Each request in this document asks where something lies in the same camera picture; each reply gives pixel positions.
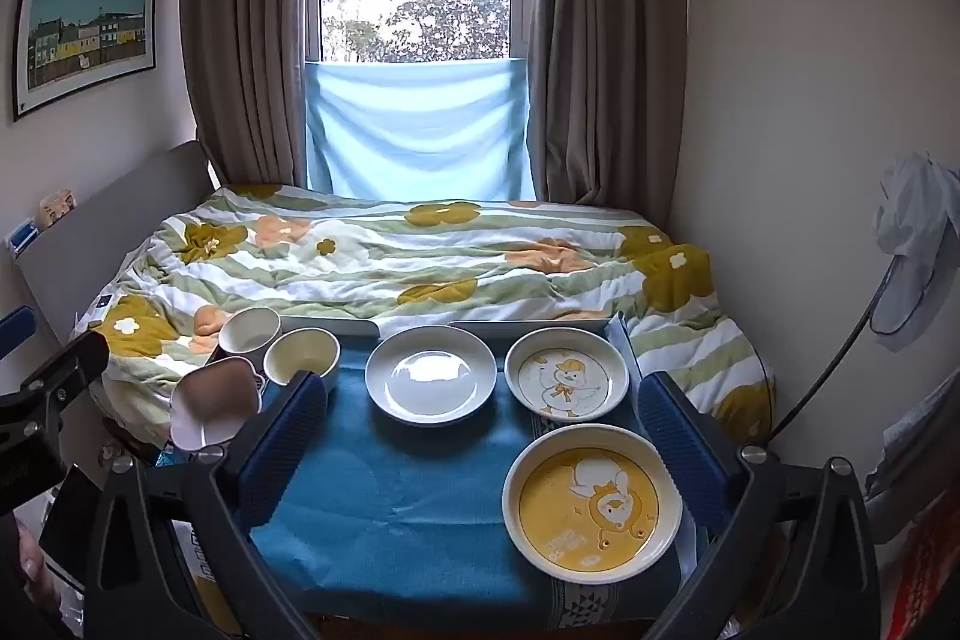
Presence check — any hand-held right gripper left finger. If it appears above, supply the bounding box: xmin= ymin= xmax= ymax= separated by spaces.
xmin=86 ymin=370 xmax=331 ymax=640

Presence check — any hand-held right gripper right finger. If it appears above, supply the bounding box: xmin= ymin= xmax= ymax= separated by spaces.
xmin=636 ymin=374 xmax=880 ymax=640

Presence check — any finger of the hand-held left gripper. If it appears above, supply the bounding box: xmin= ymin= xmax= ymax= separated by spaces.
xmin=0 ymin=305 xmax=38 ymax=360
xmin=0 ymin=330 xmax=111 ymax=420

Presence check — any pink square bowl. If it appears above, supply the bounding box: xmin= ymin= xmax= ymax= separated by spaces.
xmin=169 ymin=356 xmax=264 ymax=453

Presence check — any cream bowl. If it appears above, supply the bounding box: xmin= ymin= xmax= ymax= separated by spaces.
xmin=262 ymin=327 xmax=343 ymax=393

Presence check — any yellow duck print plate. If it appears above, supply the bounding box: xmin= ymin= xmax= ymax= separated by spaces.
xmin=501 ymin=426 xmax=684 ymax=585

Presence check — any white bowl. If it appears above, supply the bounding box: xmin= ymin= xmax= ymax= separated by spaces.
xmin=217 ymin=308 xmax=283 ymax=375

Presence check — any white duck print plate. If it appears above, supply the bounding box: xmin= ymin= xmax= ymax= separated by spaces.
xmin=504 ymin=326 xmax=631 ymax=422

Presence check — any plain white plate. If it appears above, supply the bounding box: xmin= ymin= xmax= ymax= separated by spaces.
xmin=365 ymin=325 xmax=498 ymax=425

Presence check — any person's left hand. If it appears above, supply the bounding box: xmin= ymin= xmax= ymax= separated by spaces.
xmin=15 ymin=524 xmax=62 ymax=605

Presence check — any small blue box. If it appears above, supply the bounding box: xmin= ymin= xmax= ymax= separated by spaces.
xmin=6 ymin=218 xmax=43 ymax=256

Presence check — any grey headboard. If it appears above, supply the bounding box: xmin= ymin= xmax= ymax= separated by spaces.
xmin=15 ymin=140 xmax=220 ymax=386

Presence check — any tissue box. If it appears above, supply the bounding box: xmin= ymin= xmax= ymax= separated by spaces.
xmin=39 ymin=188 xmax=79 ymax=229

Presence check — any teal table mat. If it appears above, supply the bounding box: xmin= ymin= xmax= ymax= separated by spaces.
xmin=240 ymin=329 xmax=710 ymax=630

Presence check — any white plastic bag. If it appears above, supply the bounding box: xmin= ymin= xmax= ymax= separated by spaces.
xmin=862 ymin=376 xmax=960 ymax=537

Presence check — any floral striped blanket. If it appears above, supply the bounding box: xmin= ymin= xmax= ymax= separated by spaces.
xmin=71 ymin=182 xmax=775 ymax=455

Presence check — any red bag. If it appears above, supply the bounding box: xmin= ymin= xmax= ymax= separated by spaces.
xmin=874 ymin=511 xmax=960 ymax=640

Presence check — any white hanging garment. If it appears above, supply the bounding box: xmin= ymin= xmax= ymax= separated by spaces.
xmin=870 ymin=154 xmax=960 ymax=353

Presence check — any light blue hanging cloth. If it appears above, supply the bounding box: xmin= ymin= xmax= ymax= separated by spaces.
xmin=303 ymin=56 xmax=538 ymax=203

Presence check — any brown curtain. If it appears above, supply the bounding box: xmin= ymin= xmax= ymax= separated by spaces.
xmin=178 ymin=0 xmax=328 ymax=193
xmin=525 ymin=0 xmax=688 ymax=211

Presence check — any black cable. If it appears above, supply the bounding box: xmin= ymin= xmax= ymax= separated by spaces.
xmin=765 ymin=256 xmax=902 ymax=447

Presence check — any framed wall picture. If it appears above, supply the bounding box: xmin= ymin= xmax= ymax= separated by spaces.
xmin=12 ymin=0 xmax=159 ymax=123

